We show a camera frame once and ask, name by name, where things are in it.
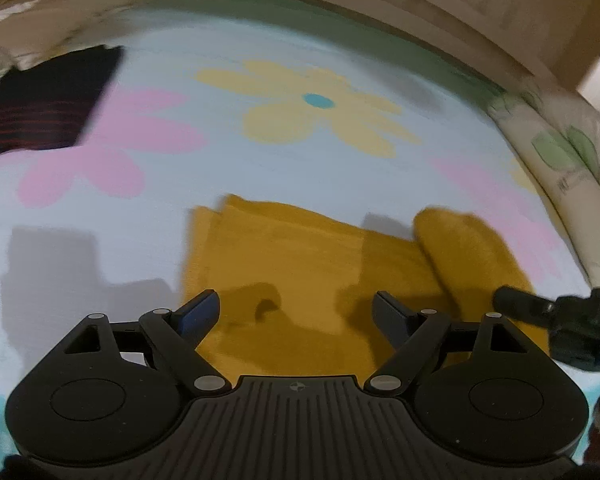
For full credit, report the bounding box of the mustard yellow garment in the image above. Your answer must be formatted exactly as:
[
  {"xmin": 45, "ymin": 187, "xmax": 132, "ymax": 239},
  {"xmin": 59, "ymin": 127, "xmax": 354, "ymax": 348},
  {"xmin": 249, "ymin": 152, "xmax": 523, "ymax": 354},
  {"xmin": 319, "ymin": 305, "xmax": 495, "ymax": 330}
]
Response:
[{"xmin": 182, "ymin": 194, "xmax": 551, "ymax": 377}]

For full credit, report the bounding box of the beige bed headboard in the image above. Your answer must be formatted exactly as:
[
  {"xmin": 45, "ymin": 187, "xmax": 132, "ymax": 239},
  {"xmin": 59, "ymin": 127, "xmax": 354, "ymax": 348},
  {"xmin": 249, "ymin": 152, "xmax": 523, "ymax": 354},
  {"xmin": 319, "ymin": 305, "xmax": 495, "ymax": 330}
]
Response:
[{"xmin": 187, "ymin": 0, "xmax": 600, "ymax": 93}]

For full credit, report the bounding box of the flower print blanket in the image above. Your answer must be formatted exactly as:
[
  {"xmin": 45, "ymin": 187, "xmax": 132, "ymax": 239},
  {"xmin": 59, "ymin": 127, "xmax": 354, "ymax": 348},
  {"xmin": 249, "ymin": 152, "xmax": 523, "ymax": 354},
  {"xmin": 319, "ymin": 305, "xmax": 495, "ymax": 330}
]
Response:
[{"xmin": 0, "ymin": 0, "xmax": 600, "ymax": 461}]

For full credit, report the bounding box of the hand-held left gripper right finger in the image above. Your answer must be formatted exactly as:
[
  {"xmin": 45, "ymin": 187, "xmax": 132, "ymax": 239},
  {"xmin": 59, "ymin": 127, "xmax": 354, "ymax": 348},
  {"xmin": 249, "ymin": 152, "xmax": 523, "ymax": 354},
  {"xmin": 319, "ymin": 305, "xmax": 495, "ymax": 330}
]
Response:
[{"xmin": 364, "ymin": 290, "xmax": 551, "ymax": 396}]

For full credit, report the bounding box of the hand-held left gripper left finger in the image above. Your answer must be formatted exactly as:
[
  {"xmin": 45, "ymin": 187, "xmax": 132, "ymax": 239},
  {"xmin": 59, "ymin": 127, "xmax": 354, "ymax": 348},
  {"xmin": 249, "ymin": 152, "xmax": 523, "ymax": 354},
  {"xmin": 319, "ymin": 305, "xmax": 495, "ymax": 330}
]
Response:
[{"xmin": 62, "ymin": 289, "xmax": 233, "ymax": 396}]

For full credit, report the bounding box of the dark striped folded cloth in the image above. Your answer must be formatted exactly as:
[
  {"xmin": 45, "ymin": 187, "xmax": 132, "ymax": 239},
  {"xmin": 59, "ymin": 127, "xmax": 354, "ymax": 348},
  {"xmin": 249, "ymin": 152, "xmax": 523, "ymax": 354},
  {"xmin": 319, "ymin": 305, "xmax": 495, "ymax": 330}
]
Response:
[{"xmin": 0, "ymin": 46, "xmax": 125, "ymax": 161}]

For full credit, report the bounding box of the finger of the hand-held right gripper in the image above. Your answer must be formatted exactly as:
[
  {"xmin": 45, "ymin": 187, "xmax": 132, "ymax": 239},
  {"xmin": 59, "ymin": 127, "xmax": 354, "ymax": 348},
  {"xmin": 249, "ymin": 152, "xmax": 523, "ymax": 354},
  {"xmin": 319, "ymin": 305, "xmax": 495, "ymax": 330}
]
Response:
[{"xmin": 493, "ymin": 285, "xmax": 557, "ymax": 332}]

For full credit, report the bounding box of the leaf print pillow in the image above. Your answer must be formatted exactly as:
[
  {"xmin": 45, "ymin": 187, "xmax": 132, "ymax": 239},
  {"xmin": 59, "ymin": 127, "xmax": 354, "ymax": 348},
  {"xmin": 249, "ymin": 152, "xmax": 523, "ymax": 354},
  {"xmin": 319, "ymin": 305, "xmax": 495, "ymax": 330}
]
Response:
[{"xmin": 487, "ymin": 82, "xmax": 600, "ymax": 293}]

